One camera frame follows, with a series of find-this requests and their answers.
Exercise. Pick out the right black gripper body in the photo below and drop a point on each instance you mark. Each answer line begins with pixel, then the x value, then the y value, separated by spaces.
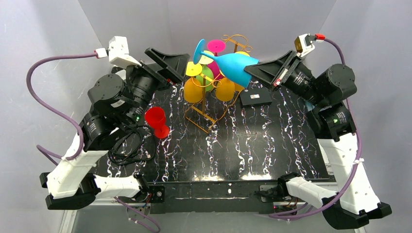
pixel 288 69

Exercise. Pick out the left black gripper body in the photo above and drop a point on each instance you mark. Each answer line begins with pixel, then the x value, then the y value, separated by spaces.
pixel 150 72

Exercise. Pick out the red wine glass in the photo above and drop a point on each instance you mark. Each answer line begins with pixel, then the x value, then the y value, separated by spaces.
pixel 156 119

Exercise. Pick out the blue wine glass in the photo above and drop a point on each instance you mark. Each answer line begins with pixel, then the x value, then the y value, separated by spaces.
pixel 225 62

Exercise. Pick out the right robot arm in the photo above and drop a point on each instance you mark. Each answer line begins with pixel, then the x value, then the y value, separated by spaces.
pixel 355 203

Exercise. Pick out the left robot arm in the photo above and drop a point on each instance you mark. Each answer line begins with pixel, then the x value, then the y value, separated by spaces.
pixel 116 105

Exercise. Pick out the magenta wine glass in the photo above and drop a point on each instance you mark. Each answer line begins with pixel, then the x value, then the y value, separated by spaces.
pixel 215 46

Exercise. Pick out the orange glass yellow base left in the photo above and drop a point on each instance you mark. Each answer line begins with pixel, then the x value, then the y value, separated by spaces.
pixel 192 90

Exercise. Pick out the orange glass yellow base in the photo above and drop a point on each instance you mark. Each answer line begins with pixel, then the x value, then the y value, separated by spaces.
pixel 192 90
pixel 242 60
pixel 224 88

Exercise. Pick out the black flat box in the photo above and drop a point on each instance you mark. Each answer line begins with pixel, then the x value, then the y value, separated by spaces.
pixel 255 97

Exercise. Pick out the orange glass yellow base rear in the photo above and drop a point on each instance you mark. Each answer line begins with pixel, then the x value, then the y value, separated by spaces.
pixel 242 60

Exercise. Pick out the orange glass yellow base middle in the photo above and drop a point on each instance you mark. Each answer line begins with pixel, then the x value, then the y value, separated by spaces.
pixel 224 88

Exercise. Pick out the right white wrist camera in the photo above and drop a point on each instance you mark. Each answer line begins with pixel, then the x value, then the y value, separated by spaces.
pixel 304 44

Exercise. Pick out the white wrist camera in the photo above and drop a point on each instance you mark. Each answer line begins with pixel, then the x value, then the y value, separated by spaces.
pixel 118 53
pixel 304 44

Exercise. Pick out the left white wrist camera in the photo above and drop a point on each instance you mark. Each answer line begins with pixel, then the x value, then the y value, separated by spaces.
pixel 118 53

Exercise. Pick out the gold wire glass rack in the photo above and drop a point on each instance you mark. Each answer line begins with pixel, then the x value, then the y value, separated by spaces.
pixel 206 113

